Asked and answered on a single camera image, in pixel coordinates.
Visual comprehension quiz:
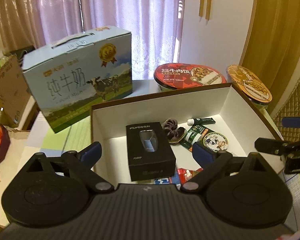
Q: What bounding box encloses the green ointment blister card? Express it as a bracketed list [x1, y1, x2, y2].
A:
[179, 125, 229, 152]

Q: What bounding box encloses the red snack packet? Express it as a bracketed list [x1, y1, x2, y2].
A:
[177, 168, 203, 184]

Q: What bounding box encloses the green lip balm tube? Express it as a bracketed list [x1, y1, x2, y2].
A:
[187, 118, 216, 126]

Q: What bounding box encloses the dark velvet scrunchie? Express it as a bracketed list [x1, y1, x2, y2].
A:
[161, 118, 186, 144]

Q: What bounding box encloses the blue toothpick box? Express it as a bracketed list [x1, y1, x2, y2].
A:
[154, 175, 181, 189]

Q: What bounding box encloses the black shaver box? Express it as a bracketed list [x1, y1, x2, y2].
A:
[126, 122, 176, 181]

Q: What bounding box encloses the quilted tan chair cushion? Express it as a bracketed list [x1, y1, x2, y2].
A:
[273, 78, 300, 142]

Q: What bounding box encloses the large brown cardboard box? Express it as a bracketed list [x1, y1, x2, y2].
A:
[91, 83, 280, 185]

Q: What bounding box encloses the plaid tablecloth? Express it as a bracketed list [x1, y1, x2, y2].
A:
[22, 80, 300, 230]

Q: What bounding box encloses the green instant noodle bowl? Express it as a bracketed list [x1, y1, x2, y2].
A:
[226, 65, 273, 109]

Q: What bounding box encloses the dark red tray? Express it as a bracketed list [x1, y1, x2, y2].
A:
[0, 125, 11, 163]

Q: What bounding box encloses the blue milk carton box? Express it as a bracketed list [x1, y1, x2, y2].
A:
[22, 26, 133, 133]

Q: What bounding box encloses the brown drape curtain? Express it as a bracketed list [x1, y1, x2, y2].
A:
[240, 0, 300, 113]

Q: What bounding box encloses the red instant rice bowl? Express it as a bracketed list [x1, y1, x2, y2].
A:
[154, 63, 226, 91]

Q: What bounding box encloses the purple sheer curtain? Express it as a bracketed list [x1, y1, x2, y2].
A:
[0, 0, 184, 79]

